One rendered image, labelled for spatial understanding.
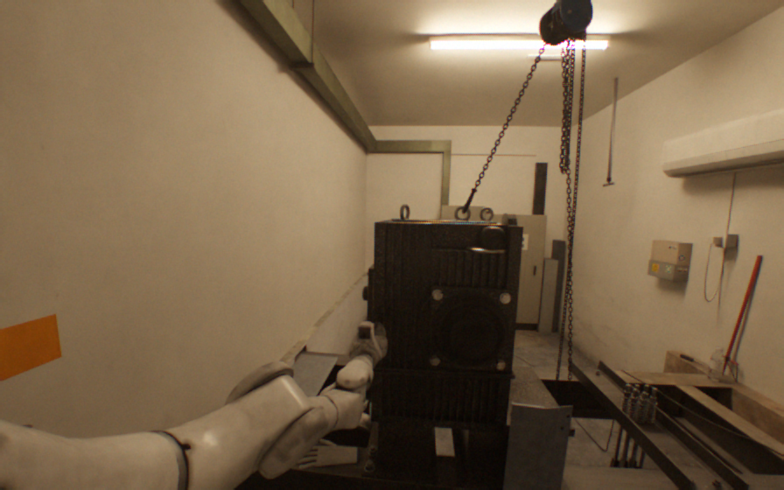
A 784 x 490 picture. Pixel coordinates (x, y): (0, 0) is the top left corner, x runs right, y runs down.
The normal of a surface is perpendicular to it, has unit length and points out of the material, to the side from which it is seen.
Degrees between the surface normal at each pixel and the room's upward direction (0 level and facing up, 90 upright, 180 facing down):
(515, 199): 90
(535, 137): 90
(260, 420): 34
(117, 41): 90
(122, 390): 90
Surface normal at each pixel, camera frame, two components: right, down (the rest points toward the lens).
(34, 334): 0.99, 0.04
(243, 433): 0.55, -0.75
